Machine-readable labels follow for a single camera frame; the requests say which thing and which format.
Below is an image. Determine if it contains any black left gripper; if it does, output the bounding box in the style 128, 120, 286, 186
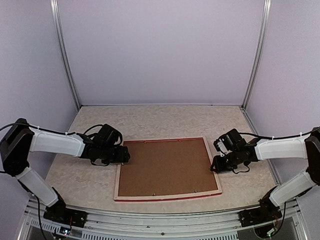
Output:
98, 145, 130, 165

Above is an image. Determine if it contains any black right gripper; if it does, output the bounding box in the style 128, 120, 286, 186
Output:
211, 149, 242, 173

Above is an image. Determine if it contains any brown cardboard backing board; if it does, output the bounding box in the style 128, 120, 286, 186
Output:
117, 137, 219, 198

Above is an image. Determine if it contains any wooden picture frame red edge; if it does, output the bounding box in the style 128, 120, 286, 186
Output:
113, 136, 224, 203

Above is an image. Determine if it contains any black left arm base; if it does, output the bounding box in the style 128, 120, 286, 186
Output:
43, 187, 88, 228

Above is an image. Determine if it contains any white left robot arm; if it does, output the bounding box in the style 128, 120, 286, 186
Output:
0, 118, 131, 223

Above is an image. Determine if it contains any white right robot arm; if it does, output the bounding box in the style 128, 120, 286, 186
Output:
210, 127, 320, 222

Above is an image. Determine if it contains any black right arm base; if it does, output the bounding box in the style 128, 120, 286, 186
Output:
238, 198, 283, 227

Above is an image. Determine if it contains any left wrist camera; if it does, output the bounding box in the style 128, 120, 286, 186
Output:
93, 124, 123, 148

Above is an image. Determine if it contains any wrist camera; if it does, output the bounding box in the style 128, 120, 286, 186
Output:
213, 128, 247, 155
93, 124, 123, 148

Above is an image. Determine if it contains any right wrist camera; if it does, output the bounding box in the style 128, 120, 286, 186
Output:
213, 128, 247, 155

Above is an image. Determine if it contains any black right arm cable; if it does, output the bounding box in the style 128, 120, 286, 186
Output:
239, 132, 320, 140

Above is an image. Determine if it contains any aluminium front rail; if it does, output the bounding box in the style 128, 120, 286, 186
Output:
16, 198, 310, 240

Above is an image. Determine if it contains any left aluminium corner post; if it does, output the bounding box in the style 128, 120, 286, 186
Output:
50, 0, 82, 111

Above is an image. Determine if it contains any aluminium corner post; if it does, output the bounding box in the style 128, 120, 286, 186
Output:
241, 0, 272, 112
50, 0, 82, 111

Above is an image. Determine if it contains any right aluminium corner post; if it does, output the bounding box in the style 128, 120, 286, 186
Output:
241, 0, 272, 112

